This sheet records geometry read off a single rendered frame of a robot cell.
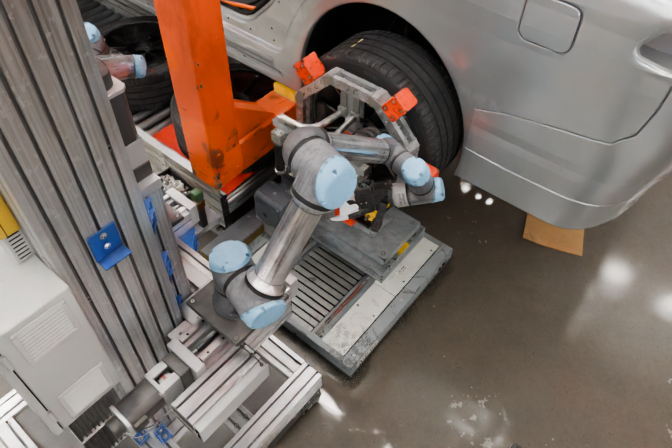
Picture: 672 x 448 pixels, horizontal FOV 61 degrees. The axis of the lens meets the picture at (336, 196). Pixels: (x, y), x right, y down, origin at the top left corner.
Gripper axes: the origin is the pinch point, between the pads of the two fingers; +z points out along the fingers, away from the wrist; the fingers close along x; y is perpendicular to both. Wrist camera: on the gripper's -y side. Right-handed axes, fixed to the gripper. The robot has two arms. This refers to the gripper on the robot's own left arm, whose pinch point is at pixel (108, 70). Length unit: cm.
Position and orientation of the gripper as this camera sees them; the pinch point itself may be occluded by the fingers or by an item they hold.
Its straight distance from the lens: 241.0
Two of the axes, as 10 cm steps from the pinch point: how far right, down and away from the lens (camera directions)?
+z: -1.3, 1.8, 9.8
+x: 6.1, -7.6, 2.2
